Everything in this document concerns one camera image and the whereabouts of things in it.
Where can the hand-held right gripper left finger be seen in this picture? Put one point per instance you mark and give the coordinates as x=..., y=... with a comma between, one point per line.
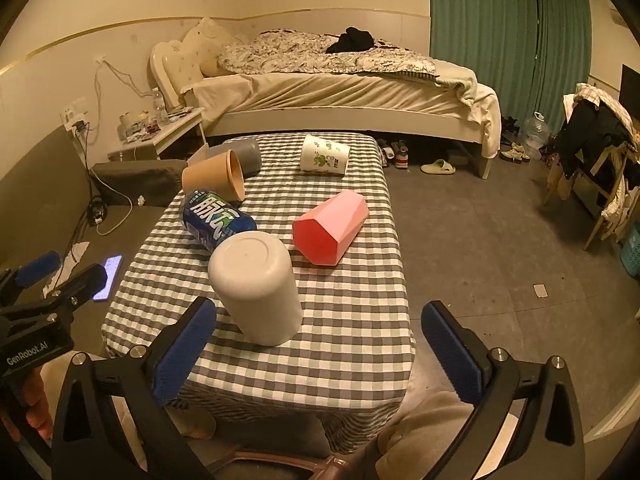
x=184, y=352

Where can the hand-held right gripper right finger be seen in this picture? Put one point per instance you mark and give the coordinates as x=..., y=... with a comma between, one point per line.
x=450, y=345

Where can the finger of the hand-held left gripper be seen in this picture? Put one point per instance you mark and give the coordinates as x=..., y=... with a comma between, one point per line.
x=37, y=266
x=82, y=280

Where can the plain white cup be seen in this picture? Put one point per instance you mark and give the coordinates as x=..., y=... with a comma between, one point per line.
x=255, y=285

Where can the tan cup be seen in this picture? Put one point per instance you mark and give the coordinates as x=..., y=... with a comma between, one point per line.
x=210, y=175

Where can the pink faceted cup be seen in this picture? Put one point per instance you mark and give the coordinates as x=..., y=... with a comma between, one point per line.
x=330, y=230

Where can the grey cup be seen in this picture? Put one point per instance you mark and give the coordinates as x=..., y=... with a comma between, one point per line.
x=248, y=155

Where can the white printed cup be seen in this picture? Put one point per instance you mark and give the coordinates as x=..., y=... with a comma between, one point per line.
x=325, y=155

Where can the person's left hand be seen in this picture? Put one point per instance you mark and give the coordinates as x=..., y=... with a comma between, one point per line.
x=40, y=410

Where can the smartphone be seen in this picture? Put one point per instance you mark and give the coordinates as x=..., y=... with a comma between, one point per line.
x=110, y=276

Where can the white paper scrap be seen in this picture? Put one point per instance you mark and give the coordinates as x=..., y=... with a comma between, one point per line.
x=540, y=290

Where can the checkered tablecloth table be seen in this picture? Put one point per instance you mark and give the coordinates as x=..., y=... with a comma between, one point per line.
x=350, y=310

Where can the blue drink bottle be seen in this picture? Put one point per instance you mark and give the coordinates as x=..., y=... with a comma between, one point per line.
x=210, y=216

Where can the white nightstand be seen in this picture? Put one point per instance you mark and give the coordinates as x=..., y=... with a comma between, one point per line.
x=172, y=135

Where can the green slipper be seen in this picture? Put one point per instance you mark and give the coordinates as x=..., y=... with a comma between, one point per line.
x=439, y=166

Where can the clear plastic bottle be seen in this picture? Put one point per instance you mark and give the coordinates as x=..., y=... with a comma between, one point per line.
x=157, y=101

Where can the dark sneaker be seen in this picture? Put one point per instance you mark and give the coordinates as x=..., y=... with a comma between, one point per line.
x=401, y=156

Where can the white shoe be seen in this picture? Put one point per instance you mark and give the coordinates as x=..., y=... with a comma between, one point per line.
x=516, y=154

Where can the teal basket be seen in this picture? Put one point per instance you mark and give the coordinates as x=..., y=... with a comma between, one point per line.
x=632, y=252

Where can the wooden chair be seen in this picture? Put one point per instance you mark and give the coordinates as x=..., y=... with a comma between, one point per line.
x=607, y=195

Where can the large water jug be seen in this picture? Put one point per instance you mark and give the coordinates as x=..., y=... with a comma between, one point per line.
x=535, y=135

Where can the cream blanket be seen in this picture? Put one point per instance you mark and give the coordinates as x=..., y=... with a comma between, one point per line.
x=480, y=105

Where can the chair with clothes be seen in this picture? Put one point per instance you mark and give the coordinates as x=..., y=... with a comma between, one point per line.
x=595, y=125

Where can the cream bed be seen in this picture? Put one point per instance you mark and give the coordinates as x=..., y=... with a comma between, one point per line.
x=325, y=95

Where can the black monitor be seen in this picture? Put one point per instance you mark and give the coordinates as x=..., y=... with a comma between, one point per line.
x=631, y=92

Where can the patterned quilt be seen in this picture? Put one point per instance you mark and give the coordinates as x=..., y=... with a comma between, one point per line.
x=300, y=55

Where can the black clothing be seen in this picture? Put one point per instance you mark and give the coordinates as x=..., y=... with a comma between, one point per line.
x=352, y=40

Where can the green curtain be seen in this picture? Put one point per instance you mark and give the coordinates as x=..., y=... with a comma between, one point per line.
x=480, y=20

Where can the wall power outlet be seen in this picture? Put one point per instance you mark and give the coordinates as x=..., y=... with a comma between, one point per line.
x=75, y=114

